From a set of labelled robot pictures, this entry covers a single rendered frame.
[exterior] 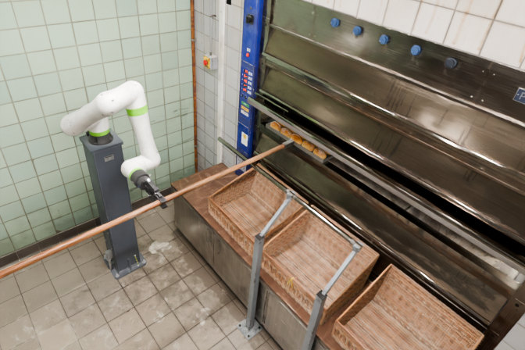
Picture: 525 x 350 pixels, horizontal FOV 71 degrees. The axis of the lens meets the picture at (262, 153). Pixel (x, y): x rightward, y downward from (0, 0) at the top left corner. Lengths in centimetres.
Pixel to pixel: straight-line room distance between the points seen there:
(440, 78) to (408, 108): 20
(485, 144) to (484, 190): 23
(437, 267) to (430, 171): 55
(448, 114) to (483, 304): 97
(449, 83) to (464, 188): 49
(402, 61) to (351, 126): 48
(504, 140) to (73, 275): 301
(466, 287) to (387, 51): 126
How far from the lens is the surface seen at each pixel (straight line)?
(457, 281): 224
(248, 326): 289
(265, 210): 286
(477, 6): 175
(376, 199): 224
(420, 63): 188
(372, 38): 199
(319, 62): 221
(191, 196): 297
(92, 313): 314
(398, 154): 204
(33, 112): 297
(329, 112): 224
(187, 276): 319
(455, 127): 186
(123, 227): 296
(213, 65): 299
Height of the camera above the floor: 255
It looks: 34 degrees down
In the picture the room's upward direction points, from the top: 6 degrees clockwise
